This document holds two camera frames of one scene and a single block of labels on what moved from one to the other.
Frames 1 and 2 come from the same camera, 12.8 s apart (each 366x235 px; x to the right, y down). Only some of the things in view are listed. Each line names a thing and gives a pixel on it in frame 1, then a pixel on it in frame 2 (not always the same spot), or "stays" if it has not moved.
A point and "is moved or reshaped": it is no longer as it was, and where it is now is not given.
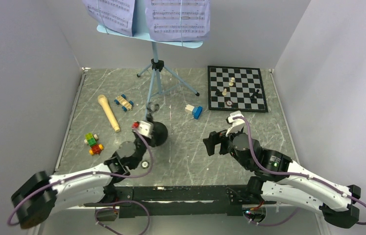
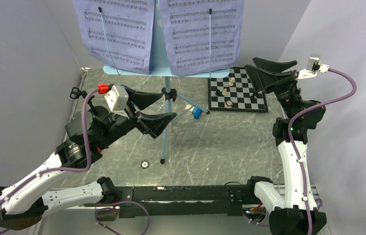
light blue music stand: x=167 y=80 to x=158 y=68
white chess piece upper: x=231 y=83 stays
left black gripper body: x=140 y=145 to x=126 y=124
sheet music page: x=178 y=20 is moved or reshaped
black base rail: x=184 y=200 stays
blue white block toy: x=196 y=111 stays
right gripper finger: x=214 y=138 to x=260 y=80
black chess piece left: x=218 y=93 stays
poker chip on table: x=145 y=164 stays
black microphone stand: x=159 y=132 to x=75 y=92
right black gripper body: x=226 y=145 to x=286 y=93
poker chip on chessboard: x=229 y=103 stays
